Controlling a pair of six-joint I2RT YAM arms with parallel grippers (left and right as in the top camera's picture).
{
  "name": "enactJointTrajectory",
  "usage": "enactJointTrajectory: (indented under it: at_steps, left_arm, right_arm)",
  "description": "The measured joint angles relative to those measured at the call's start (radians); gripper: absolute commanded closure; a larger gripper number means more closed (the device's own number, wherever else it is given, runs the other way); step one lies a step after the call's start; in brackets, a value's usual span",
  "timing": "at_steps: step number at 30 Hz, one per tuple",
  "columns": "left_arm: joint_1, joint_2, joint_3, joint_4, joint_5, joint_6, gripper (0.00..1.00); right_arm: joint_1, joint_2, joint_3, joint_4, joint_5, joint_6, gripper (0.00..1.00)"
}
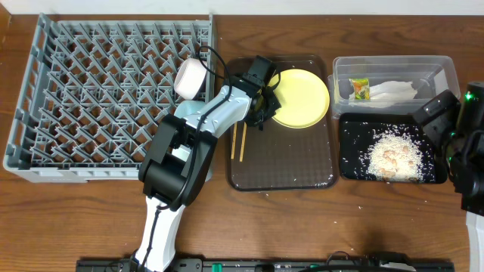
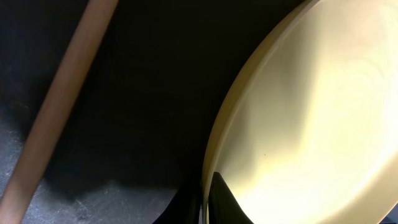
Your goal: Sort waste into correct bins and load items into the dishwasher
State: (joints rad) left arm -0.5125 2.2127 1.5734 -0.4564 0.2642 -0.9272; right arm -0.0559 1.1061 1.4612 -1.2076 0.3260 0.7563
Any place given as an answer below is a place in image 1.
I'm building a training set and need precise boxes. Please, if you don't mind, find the black rail at table edge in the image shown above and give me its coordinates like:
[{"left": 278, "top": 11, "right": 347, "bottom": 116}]
[{"left": 75, "top": 252, "right": 455, "bottom": 272}]

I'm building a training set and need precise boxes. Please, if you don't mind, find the rice and peanut waste pile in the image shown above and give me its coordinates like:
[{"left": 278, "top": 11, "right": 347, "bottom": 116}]
[{"left": 358, "top": 125, "right": 424, "bottom": 182}]

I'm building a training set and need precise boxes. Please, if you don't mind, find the black waste tray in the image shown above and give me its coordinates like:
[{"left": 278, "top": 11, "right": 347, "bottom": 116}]
[{"left": 339, "top": 113, "right": 447, "bottom": 184}]

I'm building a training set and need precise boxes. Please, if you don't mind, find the yellow green snack wrapper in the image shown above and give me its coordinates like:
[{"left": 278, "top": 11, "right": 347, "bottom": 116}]
[{"left": 349, "top": 78, "right": 371, "bottom": 100}]

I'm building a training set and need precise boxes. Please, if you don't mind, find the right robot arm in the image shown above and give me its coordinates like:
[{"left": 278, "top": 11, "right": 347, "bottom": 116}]
[{"left": 412, "top": 82, "right": 483, "bottom": 272}]

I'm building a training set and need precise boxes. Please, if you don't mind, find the grey dish rack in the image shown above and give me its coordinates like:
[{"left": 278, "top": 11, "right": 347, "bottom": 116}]
[{"left": 3, "top": 14, "right": 216, "bottom": 183}]

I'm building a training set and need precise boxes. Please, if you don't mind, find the yellow plate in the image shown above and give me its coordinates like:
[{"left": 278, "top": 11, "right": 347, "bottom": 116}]
[{"left": 269, "top": 69, "right": 330, "bottom": 129}]

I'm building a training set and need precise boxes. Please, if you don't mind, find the clear plastic bin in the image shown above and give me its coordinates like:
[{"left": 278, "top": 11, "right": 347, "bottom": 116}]
[{"left": 328, "top": 55, "right": 461, "bottom": 119}]

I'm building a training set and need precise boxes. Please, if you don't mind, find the blue bowl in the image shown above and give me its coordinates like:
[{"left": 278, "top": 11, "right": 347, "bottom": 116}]
[{"left": 174, "top": 100, "right": 205, "bottom": 118}]

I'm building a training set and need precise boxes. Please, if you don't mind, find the brown serving tray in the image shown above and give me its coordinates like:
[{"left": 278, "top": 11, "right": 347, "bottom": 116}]
[{"left": 225, "top": 55, "right": 340, "bottom": 192}]

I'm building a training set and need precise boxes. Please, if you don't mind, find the white pink bowl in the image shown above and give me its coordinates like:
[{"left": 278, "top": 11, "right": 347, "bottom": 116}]
[{"left": 174, "top": 58, "right": 207, "bottom": 100}]

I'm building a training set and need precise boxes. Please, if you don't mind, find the white paper napkin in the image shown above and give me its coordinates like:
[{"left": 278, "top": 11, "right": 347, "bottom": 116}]
[{"left": 370, "top": 81, "right": 417, "bottom": 101}]

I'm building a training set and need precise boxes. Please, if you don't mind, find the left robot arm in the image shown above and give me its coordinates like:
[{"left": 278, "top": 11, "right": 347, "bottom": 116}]
[{"left": 130, "top": 73, "right": 281, "bottom": 271}]

